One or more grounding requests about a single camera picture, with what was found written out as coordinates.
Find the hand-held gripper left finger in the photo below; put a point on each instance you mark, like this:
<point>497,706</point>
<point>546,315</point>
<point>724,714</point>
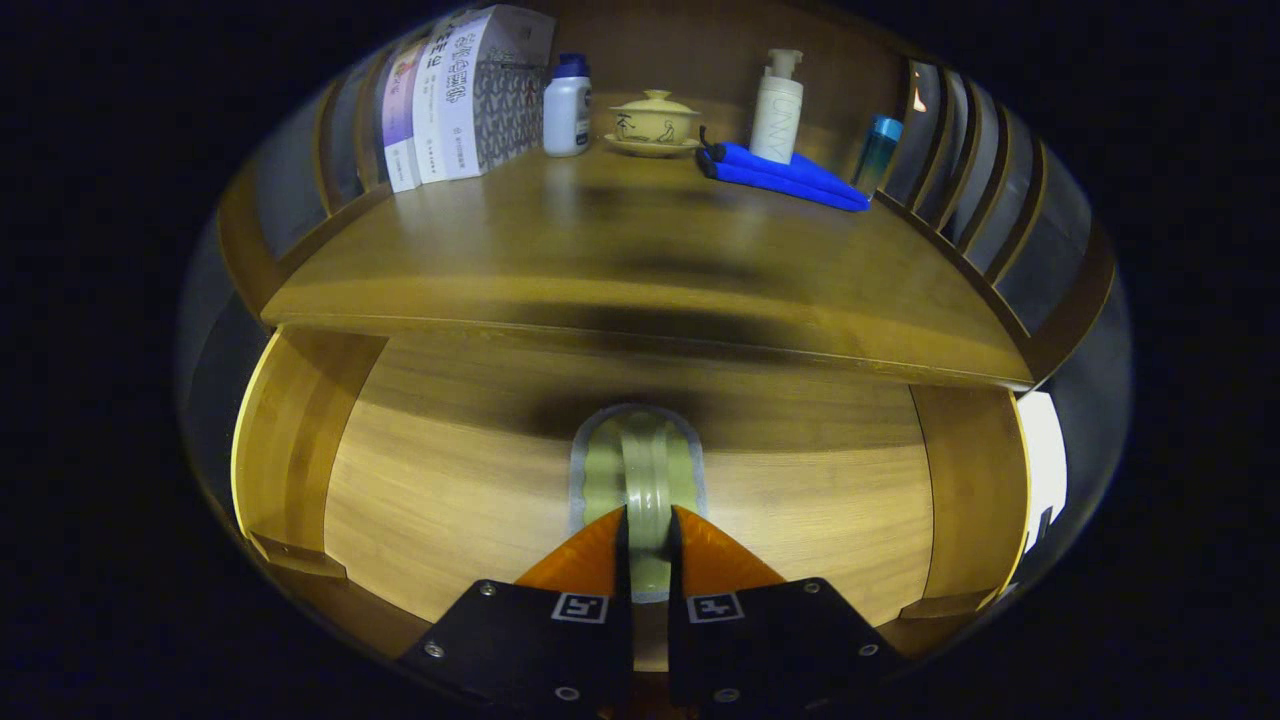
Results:
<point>530,650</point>

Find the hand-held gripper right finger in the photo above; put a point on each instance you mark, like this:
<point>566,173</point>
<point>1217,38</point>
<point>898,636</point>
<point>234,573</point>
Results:
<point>770,650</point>

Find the wooden drawer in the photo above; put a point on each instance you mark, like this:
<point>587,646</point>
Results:
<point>450,480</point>

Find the green grey scrubbing pad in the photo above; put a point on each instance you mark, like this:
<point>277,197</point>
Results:
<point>648,470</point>

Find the blue folded cloth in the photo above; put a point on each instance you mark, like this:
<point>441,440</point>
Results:
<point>790,175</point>

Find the teal translucent bottle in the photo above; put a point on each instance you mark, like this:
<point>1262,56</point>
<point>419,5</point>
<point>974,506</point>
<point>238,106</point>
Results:
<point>876,155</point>

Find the white pump bottle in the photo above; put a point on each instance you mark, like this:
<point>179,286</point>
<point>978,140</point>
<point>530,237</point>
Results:
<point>776,115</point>

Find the white bottle with blue cap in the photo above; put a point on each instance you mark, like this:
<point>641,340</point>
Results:
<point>566,115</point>

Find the yellow lidded teacup with saucer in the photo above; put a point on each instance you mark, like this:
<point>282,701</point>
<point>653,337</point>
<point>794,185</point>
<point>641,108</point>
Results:
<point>653,122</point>

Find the purple book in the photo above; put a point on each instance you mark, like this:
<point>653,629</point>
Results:
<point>400,120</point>

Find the thin white book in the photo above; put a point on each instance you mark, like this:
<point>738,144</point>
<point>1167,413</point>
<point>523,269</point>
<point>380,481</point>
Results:
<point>430,110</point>

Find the thick white patterned book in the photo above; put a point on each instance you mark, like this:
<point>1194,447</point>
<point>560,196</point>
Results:
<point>490,90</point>

